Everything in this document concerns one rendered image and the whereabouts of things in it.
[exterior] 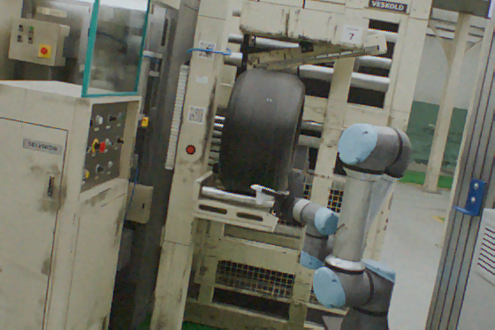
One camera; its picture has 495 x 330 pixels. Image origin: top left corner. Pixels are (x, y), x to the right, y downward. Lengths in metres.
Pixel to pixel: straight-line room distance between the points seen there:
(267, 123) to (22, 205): 0.99
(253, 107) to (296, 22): 0.60
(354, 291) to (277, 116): 0.95
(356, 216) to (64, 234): 1.06
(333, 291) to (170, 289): 1.30
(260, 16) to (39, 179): 1.32
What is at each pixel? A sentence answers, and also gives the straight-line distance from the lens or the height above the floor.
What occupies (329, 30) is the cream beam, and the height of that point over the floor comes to 1.70.
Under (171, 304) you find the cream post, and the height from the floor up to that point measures 0.33.
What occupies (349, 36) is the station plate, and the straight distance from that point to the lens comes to 2.93.
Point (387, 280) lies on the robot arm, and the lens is 1.88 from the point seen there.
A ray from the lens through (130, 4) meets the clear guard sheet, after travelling 2.46.
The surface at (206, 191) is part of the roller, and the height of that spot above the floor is 0.90.
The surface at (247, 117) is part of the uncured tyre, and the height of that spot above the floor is 1.27.
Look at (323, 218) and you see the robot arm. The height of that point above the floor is 1.06.
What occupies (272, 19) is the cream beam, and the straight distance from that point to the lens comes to 2.95.
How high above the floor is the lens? 1.46
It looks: 7 degrees down
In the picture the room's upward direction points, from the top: 10 degrees clockwise
